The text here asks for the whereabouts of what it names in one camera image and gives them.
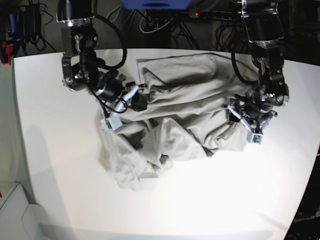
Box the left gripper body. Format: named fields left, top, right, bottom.
left=233, top=94, right=274, bottom=130

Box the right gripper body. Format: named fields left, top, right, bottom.
left=96, top=72, right=148, bottom=112

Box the beige t-shirt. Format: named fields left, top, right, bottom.
left=100, top=52, right=248, bottom=192

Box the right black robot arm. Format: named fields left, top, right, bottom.
left=56, top=0, right=148, bottom=122

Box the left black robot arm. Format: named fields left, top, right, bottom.
left=121, top=0, right=289, bottom=136

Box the blue box overhead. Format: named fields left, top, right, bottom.
left=120, top=0, right=191, bottom=10

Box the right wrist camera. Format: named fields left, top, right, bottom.
left=100, top=116, right=123, bottom=131

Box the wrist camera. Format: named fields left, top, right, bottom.
left=100, top=116, right=123, bottom=131
left=247, top=131, right=263, bottom=144

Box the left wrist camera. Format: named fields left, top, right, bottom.
left=247, top=131, right=263, bottom=144

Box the white power strip red switch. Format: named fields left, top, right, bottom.
left=188, top=9, right=241, bottom=22

